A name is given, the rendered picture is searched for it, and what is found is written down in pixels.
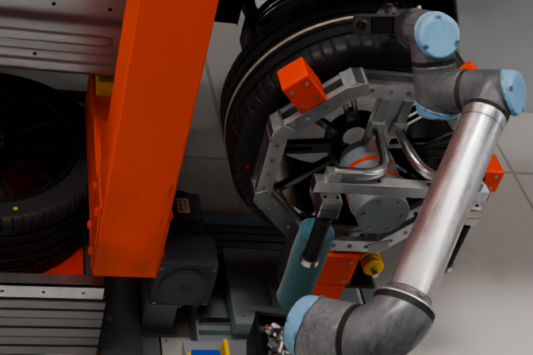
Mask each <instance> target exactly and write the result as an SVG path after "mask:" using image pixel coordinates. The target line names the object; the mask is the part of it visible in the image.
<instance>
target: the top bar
mask: <svg viewBox="0 0 533 355"><path fill-rule="evenodd" d="M431 183H432V181H423V180H410V179H397V178H384V177H378V178H375V179H370V180H357V179H344V178H341V181H340V183H328V182H326V180H325V177H324V175H323V174H313V175H312V178H311V181H310V186H311V189H312V191H313V192H318V193H345V194H358V195H373V196H387V197H413V198H425V197H426V195H427V193H428V190H429V188H430V186H431ZM490 193H491V192H490V191H489V188H488V186H487V185H486V184H484V186H483V188H482V190H481V191H480V192H477V195H476V197H475V199H474V201H481V202H486V201H487V200H488V198H489V195H490Z"/></svg>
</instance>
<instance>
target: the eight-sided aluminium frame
mask: <svg viewBox="0 0 533 355"><path fill-rule="evenodd" d="M322 86H323V89H324V93H325V96H326V100H325V101H322V102H321V103H320V104H318V105H316V106H314V107H312V108H311V109H309V110H308V111H306V112H304V113H300V112H299V111H298V109H297V108H296V107H295V106H294V104H293V103H292V102H291V103H289V104H288V105H286V106H285V107H283V108H281V109H278V110H277V111H276V112H275V113H273V114H271V115H269V119H268V121H267V123H266V130H265V132H264V136H263V141H262V143H261V147H260V149H259V154H258V158H257V160H256V164H255V168H254V171H253V174H252V176H251V182H250V190H251V196H252V200H253V202H254V203H255V204H256V205H257V206H258V209H260V210H261V211H262V212H263V213H264V214H265V215H266V216H267V217H268V218H269V219H270V220H271V221H272V222H273V223H274V224H275V225H276V226H277V227H278V228H279V229H280V230H281V232H282V233H283V234H284V235H285V236H286V237H287V238H288V239H289V240H290V241H291V242H292V244H293V243H294V240H295V238H296V236H297V233H298V231H299V226H300V223H301V222H302V220H301V219H300V218H299V217H298V216H297V214H296V213H295V212H294V211H293V210H292V209H291V208H290V207H289V206H288V205H287V204H286V202H285V201H284V200H283V199H282V198H281V197H280V196H279V195H278V194H277V193H276V192H275V191H274V190H273V186H274V182H275V179H276V176H277V173H278V168H279V166H280V163H281V160H282V156H283V153H284V150H285V147H286V143H287V139H288V138H289V137H291V136H292V135H294V134H296V133H298V132H299V131H301V130H302V129H304V128H306V127H308V126H309V125H311V124H313V123H315V122H316V121H318V120H320V119H321V118H323V117H325V116H327V115H328V114H329V113H332V112H334V111H335V110H337V109H338V108H340V107H342V106H343V105H345V104H347V103H348V102H350V101H352V100H354V99H356V98H357V97H370V98H380V99H381V97H383V98H390V99H391V100H398V101H403V100H412V101H414V97H415V94H414V85H413V76H412V73H406V72H398V71H382V70H373V69H364V68H362V67H359V68H356V67H350V68H348V69H347V70H345V71H341V72H340V73H339V74H338V75H336V76H335V77H334V78H331V79H330V80H328V81H326V82H325V83H323V84H322ZM461 115H462V114H461V113H460V114H459V115H458V116H457V117H455V118H453V119H449V120H446V121H447V123H448V124H449V125H450V126H451V128H452V130H455V129H456V126H457V124H458V121H459V119H460V117H461ZM424 199H425V198H423V199H421V200H419V201H417V202H416V203H414V204H411V205H410V206H409V214H408V218H407V219H406V221H404V223H403V224H402V225H400V226H399V227H398V228H397V229H395V230H393V231H390V232H387V233H383V234H371V233H368V232H365V231H364V230H362V229H361V228H360V227H359V226H357V225H341V224H331V226H332V228H333V229H334V232H335V238H334V239H333V240H332V244H331V246H330V250H334V251H354V252H368V253H369V254H370V253H379V252H381V251H383V250H387V249H389V247H390V246H392V245H394V244H396V243H398V242H400V241H401V240H403V239H406V238H407V237H408V236H409V234H410V231H411V230H412V226H413V224H414V223H415V220H416V217H417V216H418V213H419V211H420V208H421V206H422V204H423V202H424Z"/></svg>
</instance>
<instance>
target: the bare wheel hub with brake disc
mask: <svg viewBox="0 0 533 355"><path fill-rule="evenodd" d="M313 1H315V2H317V0H275V1H274V2H272V3H271V4H270V5H269V6H268V7H267V8H266V9H264V10H263V12H262V13H261V14H260V15H259V16H258V17H257V19H256V20H255V23H254V27H255V24H256V22H257V21H261V22H269V23H271V22H272V21H276V19H277V18H278V17H280V16H282V15H286V13H287V12H289V11H291V10H292V11H294V9H295V8H297V7H299V6H305V4H307V3H309V2H313Z"/></svg>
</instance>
